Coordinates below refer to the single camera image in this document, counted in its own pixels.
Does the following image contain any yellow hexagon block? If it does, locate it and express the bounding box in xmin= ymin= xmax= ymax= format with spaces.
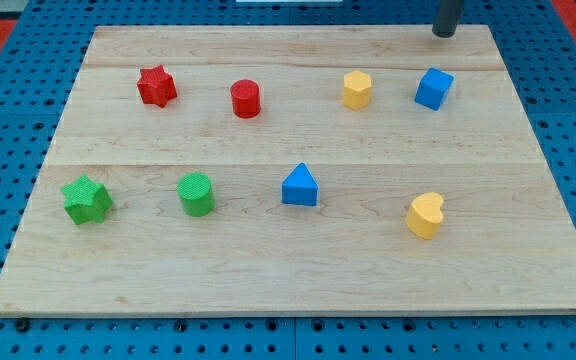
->
xmin=342 ymin=70 xmax=372 ymax=110

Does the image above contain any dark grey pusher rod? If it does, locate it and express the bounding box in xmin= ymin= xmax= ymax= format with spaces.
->
xmin=432 ymin=0 xmax=465 ymax=38

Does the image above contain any blue triangle block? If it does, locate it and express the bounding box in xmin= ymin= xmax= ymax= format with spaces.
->
xmin=281 ymin=163 xmax=319 ymax=206

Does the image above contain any green star block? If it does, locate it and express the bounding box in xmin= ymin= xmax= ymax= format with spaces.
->
xmin=60 ymin=174 xmax=113 ymax=225

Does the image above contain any yellow heart block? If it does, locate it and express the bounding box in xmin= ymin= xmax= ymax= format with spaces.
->
xmin=405 ymin=192 xmax=444 ymax=240

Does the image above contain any red star block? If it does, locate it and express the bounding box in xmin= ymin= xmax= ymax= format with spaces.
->
xmin=137 ymin=65 xmax=178 ymax=108

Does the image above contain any red cylinder block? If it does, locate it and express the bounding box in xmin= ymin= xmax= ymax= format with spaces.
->
xmin=230 ymin=79 xmax=261 ymax=119

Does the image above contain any green cylinder block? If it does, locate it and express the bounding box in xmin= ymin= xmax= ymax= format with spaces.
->
xmin=176 ymin=172 xmax=215 ymax=217

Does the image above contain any wooden board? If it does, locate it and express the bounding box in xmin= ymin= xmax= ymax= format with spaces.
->
xmin=0 ymin=25 xmax=576 ymax=318

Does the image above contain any blue cube block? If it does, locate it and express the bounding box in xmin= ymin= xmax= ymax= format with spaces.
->
xmin=414 ymin=68 xmax=454 ymax=111

